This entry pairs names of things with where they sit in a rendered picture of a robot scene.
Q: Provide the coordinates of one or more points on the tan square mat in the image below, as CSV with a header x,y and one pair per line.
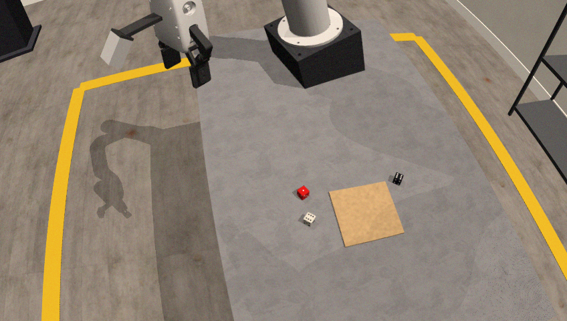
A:
x,y
365,213

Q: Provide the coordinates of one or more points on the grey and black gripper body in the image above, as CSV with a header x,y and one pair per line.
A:
x,y
177,17

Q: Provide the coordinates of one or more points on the red die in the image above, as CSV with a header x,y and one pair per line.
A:
x,y
303,192

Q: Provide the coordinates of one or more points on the white die with black pips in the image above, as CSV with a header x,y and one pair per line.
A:
x,y
309,219

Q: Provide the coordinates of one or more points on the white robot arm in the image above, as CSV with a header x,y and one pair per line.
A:
x,y
311,24

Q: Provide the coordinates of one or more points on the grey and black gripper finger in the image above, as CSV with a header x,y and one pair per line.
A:
x,y
170,56
199,69

